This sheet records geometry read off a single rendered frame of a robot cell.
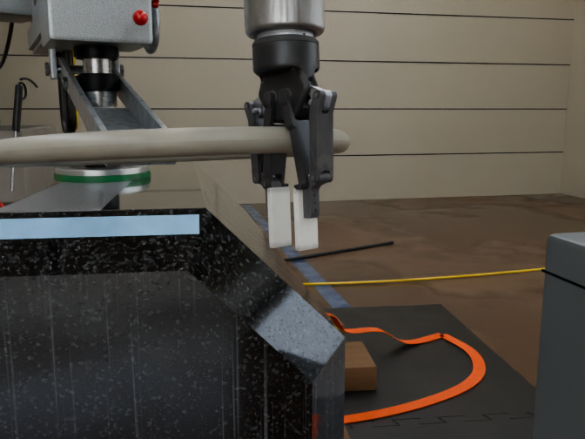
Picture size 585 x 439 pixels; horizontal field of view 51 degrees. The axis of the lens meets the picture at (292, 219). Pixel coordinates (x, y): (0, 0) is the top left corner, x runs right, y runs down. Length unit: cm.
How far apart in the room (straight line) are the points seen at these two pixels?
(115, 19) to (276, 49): 80
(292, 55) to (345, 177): 605
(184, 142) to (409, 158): 636
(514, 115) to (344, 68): 210
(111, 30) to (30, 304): 67
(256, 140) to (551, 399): 64
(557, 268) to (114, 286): 67
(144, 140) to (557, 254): 63
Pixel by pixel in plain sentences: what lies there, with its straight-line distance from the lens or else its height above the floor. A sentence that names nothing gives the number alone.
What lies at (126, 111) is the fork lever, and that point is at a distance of 141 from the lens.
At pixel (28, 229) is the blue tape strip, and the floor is 80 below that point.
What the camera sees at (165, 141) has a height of 95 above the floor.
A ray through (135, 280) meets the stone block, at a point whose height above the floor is 73.
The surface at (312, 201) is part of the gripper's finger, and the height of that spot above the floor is 89.
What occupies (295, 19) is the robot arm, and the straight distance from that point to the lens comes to 67.
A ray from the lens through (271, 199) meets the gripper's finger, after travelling 70.
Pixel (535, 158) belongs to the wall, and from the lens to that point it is 771.
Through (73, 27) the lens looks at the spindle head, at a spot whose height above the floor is 116.
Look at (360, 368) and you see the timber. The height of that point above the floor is 10.
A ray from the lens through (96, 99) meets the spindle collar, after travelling 147.
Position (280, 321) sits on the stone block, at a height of 64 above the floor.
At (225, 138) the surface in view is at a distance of 64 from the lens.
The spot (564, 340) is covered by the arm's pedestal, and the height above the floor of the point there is 65.
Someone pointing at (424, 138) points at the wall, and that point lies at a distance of 700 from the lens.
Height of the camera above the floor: 99
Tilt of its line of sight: 10 degrees down
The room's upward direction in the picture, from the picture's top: straight up
